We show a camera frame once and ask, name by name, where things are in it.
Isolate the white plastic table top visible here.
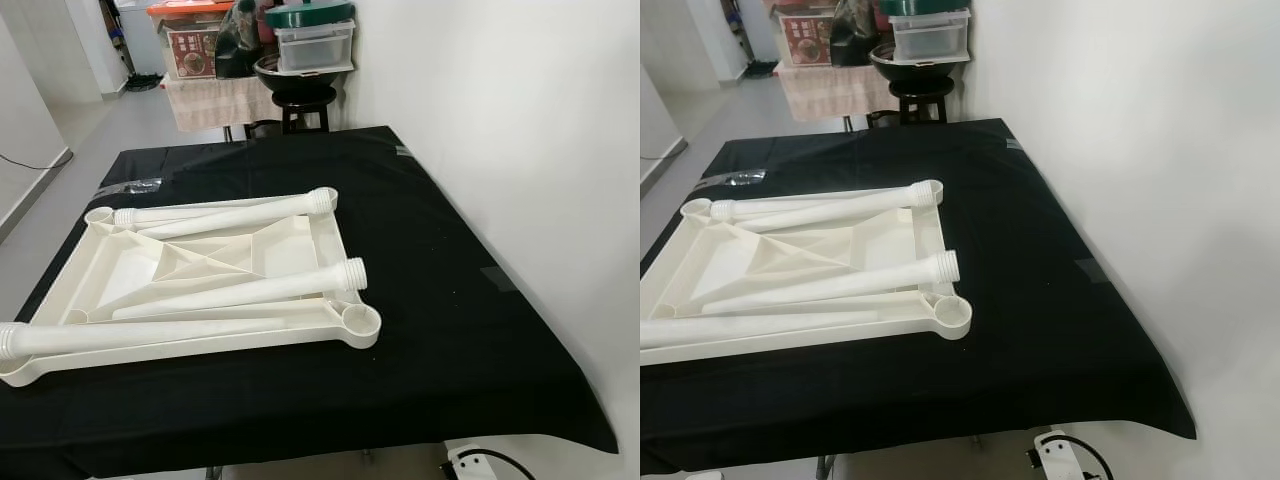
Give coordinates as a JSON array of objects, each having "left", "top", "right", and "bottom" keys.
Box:
[
  {"left": 640, "top": 180, "right": 974, "bottom": 367},
  {"left": 0, "top": 188, "right": 383, "bottom": 389}
]

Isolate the black wall cable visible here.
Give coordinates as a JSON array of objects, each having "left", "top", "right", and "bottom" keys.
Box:
[{"left": 0, "top": 147, "right": 73, "bottom": 171}]

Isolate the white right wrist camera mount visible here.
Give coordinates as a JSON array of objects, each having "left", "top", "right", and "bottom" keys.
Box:
[
  {"left": 445, "top": 445, "right": 486, "bottom": 480},
  {"left": 1030, "top": 430, "right": 1076, "bottom": 480}
]

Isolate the red printed box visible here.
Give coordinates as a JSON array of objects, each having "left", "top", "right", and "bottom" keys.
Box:
[
  {"left": 778, "top": 12, "right": 836, "bottom": 69},
  {"left": 163, "top": 25, "right": 221, "bottom": 81}
]

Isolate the green pot lid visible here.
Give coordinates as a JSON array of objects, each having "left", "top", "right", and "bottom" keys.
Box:
[
  {"left": 265, "top": 0, "right": 357, "bottom": 29},
  {"left": 878, "top": 0, "right": 971, "bottom": 17}
]

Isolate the black bag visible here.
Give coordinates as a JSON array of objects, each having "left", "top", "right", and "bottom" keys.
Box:
[
  {"left": 213, "top": 0, "right": 269, "bottom": 79},
  {"left": 828, "top": 0, "right": 883, "bottom": 67}
]

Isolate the clear plastic container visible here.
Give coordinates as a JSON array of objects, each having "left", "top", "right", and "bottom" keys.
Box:
[
  {"left": 890, "top": 10, "right": 972, "bottom": 63},
  {"left": 275, "top": 22, "right": 357, "bottom": 73}
]

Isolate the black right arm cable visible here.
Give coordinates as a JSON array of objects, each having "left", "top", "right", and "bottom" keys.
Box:
[
  {"left": 1060, "top": 434, "right": 1116, "bottom": 480},
  {"left": 478, "top": 449, "right": 537, "bottom": 480}
]

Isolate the clear tape strip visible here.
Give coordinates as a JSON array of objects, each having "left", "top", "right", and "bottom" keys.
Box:
[
  {"left": 95, "top": 178, "right": 163, "bottom": 199},
  {"left": 695, "top": 170, "right": 768, "bottom": 193}
]

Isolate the black tablecloth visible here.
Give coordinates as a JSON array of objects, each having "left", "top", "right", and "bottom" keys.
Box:
[
  {"left": 640, "top": 118, "right": 1198, "bottom": 476},
  {"left": 0, "top": 125, "right": 619, "bottom": 480}
]

